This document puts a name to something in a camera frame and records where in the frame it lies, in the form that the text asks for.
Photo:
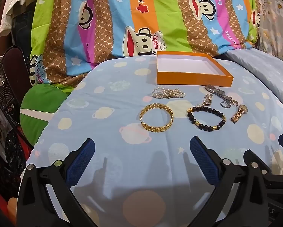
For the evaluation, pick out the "hanging clothes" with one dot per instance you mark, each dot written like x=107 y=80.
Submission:
x=11 y=9

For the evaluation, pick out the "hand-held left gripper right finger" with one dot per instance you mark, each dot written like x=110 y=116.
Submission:
x=203 y=160

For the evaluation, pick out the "striped cartoon printed blanket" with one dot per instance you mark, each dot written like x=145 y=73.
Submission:
x=113 y=23

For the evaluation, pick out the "floral cloth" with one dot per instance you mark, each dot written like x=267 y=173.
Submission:
x=274 y=16

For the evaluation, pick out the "orange shallow box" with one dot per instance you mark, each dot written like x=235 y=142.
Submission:
x=193 y=75

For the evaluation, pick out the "green cushion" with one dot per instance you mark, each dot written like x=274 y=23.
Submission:
x=42 y=113

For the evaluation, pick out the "gold watch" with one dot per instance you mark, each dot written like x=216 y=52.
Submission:
x=238 y=114

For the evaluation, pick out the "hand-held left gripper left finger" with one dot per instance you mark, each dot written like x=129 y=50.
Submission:
x=82 y=160

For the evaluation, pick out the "gold bangle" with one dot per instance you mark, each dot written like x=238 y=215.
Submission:
x=155 y=127

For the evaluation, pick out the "small hoop earring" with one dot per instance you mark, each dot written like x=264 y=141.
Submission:
x=235 y=103

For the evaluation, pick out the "blue planet print blanket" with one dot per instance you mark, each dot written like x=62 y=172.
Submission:
x=122 y=160

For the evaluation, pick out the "silver watch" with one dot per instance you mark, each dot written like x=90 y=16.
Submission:
x=220 y=92

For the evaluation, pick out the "silver clasp charm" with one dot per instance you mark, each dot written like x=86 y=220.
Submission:
x=207 y=101

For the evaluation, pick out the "light blue pillow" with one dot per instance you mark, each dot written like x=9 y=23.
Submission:
x=262 y=63

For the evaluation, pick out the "black fan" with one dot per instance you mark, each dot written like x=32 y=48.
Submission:
x=0 y=80

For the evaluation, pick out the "black chair back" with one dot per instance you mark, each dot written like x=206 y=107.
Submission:
x=14 y=71

